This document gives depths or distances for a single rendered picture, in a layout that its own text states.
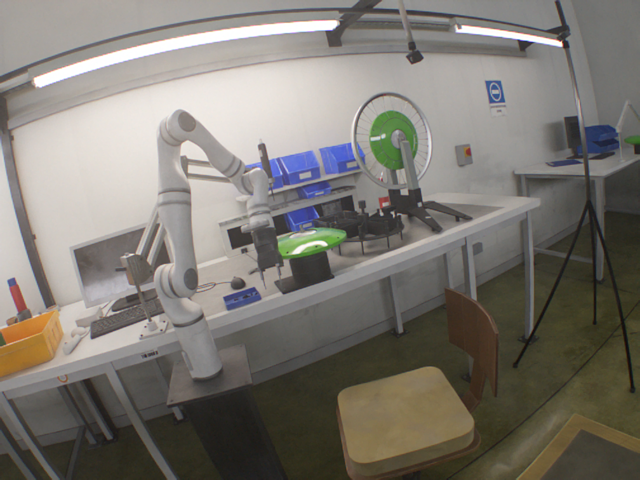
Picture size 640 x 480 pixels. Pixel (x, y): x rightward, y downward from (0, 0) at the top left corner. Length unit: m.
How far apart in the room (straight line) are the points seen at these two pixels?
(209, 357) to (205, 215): 1.27
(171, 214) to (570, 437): 0.93
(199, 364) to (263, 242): 0.41
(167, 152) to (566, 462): 1.07
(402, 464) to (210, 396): 0.53
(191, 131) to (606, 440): 1.08
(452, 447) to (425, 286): 2.00
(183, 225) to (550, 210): 3.73
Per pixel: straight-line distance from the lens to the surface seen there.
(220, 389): 0.98
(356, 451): 1.01
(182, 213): 0.95
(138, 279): 1.26
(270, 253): 1.10
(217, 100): 2.21
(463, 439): 1.03
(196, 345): 0.99
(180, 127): 1.00
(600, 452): 0.51
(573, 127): 3.96
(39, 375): 1.45
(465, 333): 1.13
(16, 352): 1.51
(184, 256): 0.93
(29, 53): 2.51
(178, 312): 0.97
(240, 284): 1.47
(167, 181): 0.97
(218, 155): 1.08
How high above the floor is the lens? 1.36
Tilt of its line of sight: 13 degrees down
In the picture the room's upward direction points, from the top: 13 degrees counter-clockwise
